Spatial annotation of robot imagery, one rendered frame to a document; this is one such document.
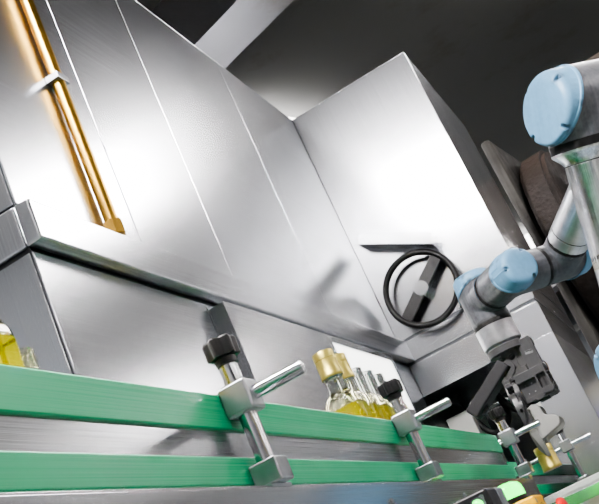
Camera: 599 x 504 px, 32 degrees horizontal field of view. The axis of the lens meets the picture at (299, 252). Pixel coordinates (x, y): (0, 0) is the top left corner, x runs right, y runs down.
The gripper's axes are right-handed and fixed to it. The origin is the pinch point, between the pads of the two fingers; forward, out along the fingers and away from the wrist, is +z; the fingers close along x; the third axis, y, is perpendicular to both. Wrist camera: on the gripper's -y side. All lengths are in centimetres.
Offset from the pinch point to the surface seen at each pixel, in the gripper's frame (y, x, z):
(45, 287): -35, -88, -36
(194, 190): -34, -25, -68
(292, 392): -30.5, -27.4, -24.4
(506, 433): -2.9, -11.9, -4.3
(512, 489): 1, -56, 7
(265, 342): -31, -30, -34
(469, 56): 18, 234, -184
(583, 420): 3, 73, -9
